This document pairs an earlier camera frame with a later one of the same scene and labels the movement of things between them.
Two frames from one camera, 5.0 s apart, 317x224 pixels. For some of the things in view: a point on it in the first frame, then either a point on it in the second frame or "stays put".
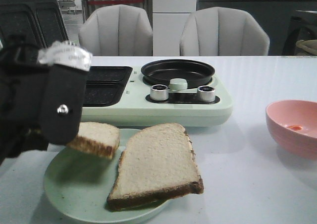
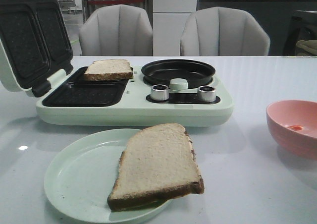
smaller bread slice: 97,138 → 107,70
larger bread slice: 158,164 stays put
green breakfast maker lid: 36,14 stays put
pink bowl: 292,124 stays put
